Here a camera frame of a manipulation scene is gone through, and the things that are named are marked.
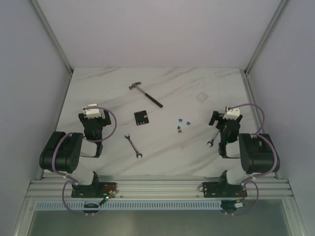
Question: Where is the black fuse box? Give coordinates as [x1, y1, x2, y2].
[134, 110, 149, 126]

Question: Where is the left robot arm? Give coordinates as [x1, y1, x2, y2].
[39, 104, 115, 198]

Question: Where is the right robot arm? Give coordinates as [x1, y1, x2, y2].
[203, 109, 280, 198]

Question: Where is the clear plastic fuse cover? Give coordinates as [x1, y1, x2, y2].
[196, 92, 209, 103]

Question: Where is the silver wrench right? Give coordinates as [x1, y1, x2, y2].
[207, 130, 220, 148]

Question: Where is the silver wrench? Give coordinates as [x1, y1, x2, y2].
[125, 134, 143, 158]
[207, 130, 220, 148]

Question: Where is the silver wrench centre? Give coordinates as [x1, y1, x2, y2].
[125, 134, 143, 158]

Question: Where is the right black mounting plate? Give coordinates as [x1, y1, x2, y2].
[202, 182, 248, 199]

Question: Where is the black mounting plate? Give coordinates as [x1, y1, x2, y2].
[202, 182, 248, 199]
[71, 182, 117, 198]

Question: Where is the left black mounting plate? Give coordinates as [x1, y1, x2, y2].
[71, 182, 117, 198]

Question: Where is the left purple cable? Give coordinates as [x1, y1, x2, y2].
[83, 106, 118, 142]

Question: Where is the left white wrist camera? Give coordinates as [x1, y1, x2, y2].
[83, 104, 102, 119]

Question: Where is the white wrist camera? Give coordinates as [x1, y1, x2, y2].
[223, 107, 241, 120]
[83, 104, 102, 119]

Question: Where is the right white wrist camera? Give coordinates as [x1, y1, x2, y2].
[223, 107, 241, 120]

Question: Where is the claw hammer black handle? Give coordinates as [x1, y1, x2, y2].
[128, 82, 163, 108]

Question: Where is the aluminium rail base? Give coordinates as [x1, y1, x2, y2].
[25, 173, 294, 200]

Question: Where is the grey slotted cable duct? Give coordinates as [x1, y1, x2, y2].
[34, 199, 274, 211]

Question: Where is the right aluminium frame post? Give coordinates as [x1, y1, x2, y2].
[244, 0, 290, 76]

